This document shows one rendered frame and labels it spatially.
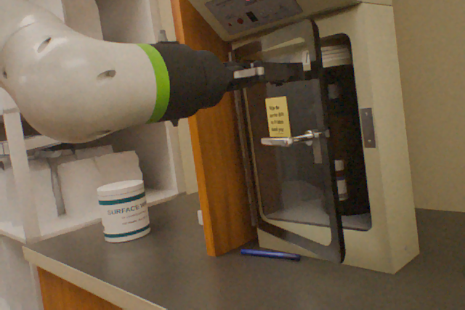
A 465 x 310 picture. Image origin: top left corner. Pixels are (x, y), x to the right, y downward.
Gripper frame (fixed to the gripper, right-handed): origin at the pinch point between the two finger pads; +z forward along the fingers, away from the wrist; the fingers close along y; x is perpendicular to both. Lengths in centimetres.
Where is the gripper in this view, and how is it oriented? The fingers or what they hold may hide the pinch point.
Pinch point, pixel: (286, 72)
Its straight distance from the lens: 68.6
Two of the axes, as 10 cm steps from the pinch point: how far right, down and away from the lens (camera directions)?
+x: 1.4, 9.9, 0.7
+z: 7.2, -1.5, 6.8
